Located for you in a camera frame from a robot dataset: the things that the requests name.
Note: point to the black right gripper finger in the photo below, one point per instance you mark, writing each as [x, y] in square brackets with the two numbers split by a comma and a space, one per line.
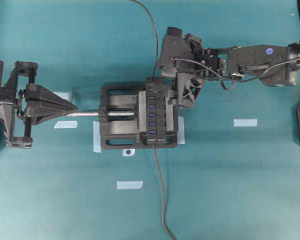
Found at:
[172, 94]
[188, 87]

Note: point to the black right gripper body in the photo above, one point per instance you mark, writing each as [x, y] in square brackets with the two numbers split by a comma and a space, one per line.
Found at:
[206, 61]

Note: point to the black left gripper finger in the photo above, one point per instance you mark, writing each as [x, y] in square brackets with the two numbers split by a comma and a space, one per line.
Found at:
[40, 114]
[36, 92]

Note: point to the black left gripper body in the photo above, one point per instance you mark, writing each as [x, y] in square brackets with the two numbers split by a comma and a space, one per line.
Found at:
[11, 106]

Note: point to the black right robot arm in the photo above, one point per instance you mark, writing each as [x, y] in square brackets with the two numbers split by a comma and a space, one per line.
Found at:
[184, 59]

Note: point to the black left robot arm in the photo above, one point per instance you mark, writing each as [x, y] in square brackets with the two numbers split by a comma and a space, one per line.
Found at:
[24, 104]

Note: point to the black multi-port USB hub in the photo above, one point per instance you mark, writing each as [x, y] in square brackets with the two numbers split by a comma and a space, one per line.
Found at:
[156, 121]

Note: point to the blue tape strip left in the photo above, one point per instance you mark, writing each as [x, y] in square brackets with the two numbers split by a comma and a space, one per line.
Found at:
[66, 125]

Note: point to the blue tape strip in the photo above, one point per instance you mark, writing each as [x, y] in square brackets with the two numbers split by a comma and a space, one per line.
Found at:
[129, 185]
[245, 122]
[66, 125]

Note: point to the blue tape behind left gripper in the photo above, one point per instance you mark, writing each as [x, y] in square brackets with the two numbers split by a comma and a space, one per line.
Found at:
[64, 95]

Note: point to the blue tape under vise right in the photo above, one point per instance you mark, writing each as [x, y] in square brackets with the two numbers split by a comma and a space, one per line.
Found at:
[181, 131]

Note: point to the black 3D-printed bench vise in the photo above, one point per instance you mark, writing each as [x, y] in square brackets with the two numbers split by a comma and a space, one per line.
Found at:
[130, 132]

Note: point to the silver threaded vise screw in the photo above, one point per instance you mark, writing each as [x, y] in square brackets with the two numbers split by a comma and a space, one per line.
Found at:
[118, 113]

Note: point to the blue tape strip right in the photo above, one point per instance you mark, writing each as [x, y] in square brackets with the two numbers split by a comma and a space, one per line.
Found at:
[245, 122]

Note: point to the small taped black marker dot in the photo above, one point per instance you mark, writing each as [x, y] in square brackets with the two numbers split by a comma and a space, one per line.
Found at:
[128, 152]

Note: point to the blue tape strip bottom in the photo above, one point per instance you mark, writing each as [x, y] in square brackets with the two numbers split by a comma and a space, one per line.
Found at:
[129, 185]

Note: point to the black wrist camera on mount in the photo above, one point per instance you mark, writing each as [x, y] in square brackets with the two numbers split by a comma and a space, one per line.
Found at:
[174, 46]

